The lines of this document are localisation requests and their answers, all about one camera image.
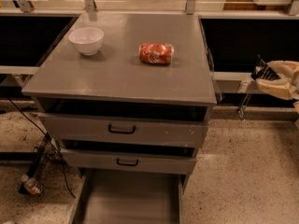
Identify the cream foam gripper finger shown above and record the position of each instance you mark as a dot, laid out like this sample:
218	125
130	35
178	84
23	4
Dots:
285	69
280	88

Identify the black rxbar chocolate bar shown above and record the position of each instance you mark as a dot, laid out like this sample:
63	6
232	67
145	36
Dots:
263	71

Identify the grey top drawer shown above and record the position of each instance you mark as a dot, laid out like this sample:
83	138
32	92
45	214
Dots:
148	132

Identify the grey middle drawer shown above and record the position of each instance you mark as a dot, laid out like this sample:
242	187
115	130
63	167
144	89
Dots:
147	163

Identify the grey drawer cabinet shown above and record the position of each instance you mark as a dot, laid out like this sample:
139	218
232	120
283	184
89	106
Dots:
115	83

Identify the grey open bottom drawer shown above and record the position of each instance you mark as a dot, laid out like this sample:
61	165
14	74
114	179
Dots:
120	197

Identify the crushed red soda can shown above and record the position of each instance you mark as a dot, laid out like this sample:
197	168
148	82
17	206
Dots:
156	53

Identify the white ceramic bowl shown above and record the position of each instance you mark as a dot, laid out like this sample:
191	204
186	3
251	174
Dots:
87	40

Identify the black stand on floor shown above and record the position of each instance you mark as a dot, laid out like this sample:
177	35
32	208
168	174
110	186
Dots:
39	153

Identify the plastic bottle on floor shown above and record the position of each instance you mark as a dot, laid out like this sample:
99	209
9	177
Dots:
31	185

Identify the black top drawer handle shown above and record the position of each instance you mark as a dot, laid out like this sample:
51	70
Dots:
121	130

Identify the black drawer handle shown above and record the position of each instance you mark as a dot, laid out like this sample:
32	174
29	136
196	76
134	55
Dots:
121	130
133	163

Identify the black middle drawer handle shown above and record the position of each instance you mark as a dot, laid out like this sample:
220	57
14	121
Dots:
133	163

